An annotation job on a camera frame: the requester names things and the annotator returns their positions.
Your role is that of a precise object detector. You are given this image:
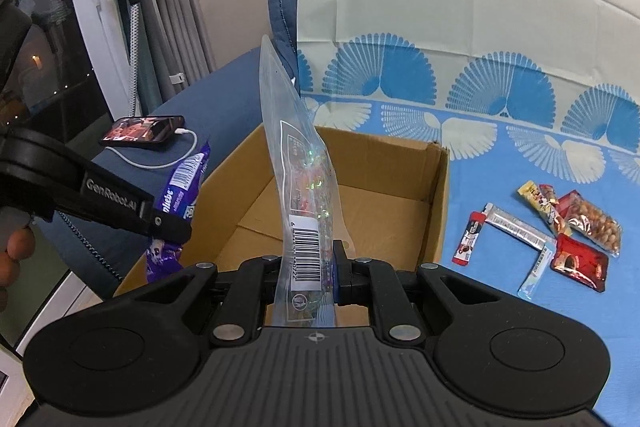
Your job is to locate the clear candy bag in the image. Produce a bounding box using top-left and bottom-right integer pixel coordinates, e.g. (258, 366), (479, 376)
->
(259, 36), (337, 329)

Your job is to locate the red white stick packet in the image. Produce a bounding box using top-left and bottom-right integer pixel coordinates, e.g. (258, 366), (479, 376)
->
(452, 211), (486, 265)

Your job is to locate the purple chocolate bar wrapper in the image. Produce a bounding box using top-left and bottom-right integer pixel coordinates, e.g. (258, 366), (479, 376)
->
(144, 142), (210, 283)

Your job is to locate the silver long stick packet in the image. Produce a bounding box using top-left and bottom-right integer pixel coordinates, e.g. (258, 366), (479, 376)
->
(483, 202), (556, 251)

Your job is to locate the light blue stick packet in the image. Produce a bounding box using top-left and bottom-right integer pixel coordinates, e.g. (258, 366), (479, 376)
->
(518, 241), (556, 300)

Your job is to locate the yellow snack bar wrapper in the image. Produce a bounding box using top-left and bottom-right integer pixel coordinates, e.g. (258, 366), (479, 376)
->
(518, 181), (570, 236)

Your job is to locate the red coffee pouch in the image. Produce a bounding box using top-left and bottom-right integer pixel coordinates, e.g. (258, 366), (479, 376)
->
(550, 234), (608, 293)

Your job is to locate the peanut snack bag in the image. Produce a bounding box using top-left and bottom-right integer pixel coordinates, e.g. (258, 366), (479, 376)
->
(556, 191), (623, 257)

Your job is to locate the person's left hand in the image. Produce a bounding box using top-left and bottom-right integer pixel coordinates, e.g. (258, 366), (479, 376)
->
(0, 227), (36, 311)

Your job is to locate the black smartphone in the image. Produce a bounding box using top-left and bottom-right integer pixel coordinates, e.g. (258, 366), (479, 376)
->
(99, 116), (186, 150)

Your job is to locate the blue denim sofa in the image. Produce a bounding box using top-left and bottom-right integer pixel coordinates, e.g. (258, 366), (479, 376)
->
(36, 0), (298, 300)

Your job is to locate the blue white fan-pattern cloth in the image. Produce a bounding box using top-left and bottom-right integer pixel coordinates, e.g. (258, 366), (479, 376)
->
(296, 0), (639, 426)

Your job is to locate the white charging cable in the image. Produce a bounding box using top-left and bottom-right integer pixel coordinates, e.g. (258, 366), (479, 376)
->
(113, 128), (200, 171)

